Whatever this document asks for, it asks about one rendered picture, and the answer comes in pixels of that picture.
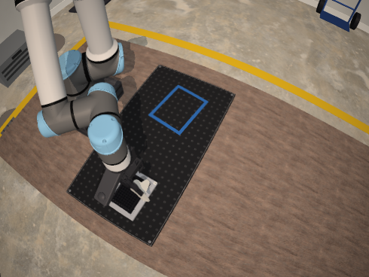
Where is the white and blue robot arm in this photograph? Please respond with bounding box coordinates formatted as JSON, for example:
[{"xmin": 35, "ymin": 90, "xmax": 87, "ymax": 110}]
[{"xmin": 14, "ymin": 0, "xmax": 131, "ymax": 206}]

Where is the blue tape outline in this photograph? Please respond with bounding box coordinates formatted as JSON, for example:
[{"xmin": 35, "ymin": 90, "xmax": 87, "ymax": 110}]
[{"xmin": 149, "ymin": 85, "xmax": 208, "ymax": 135}]

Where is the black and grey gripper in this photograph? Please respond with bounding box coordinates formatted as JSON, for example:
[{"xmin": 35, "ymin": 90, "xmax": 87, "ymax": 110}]
[{"xmin": 109, "ymin": 145, "xmax": 150, "ymax": 202}]

